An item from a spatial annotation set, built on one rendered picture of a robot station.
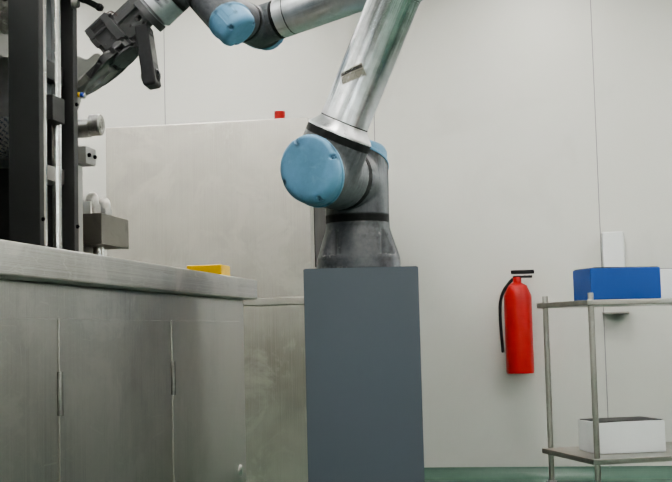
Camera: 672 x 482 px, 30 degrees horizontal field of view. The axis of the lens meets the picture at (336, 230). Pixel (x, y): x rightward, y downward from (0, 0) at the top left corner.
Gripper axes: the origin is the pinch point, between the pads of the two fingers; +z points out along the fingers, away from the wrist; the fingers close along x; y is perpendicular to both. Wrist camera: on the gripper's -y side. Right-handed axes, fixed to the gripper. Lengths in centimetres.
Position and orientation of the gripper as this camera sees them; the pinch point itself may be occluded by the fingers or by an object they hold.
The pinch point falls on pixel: (81, 94)
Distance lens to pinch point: 238.7
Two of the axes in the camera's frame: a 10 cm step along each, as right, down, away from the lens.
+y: -6.5, -7.4, 1.7
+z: -7.4, 6.7, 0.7
